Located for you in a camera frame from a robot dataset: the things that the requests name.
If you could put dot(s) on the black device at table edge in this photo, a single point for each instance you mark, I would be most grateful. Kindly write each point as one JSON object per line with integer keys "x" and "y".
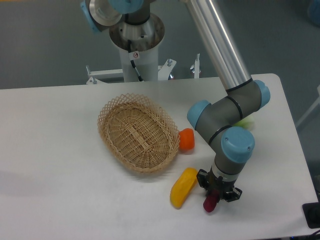
{"x": 312, "y": 214}

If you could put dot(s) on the woven wicker basket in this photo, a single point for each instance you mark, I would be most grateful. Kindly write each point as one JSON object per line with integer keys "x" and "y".
{"x": 139, "y": 133}

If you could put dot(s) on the green toy bok choy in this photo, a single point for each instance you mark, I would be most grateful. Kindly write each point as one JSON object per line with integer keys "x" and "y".
{"x": 247, "y": 123}

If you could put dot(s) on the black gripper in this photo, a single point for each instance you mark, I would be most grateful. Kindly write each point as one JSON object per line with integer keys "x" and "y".
{"x": 216, "y": 185}

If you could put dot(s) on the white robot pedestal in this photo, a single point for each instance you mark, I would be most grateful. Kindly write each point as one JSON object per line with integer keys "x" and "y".
{"x": 138, "y": 47}

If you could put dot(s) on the white metal base frame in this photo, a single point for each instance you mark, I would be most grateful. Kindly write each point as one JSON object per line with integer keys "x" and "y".
{"x": 136, "y": 67}

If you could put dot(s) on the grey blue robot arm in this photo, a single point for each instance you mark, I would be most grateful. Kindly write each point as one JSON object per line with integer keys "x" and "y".
{"x": 233, "y": 146}

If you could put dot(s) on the orange toy pepper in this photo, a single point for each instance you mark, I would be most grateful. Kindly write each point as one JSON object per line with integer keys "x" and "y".
{"x": 187, "y": 139}

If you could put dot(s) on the yellow toy mango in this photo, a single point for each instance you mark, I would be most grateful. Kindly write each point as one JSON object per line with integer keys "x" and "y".
{"x": 183, "y": 187}

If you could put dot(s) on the purple toy sweet potato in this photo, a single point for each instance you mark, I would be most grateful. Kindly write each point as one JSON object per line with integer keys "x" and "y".
{"x": 211, "y": 201}

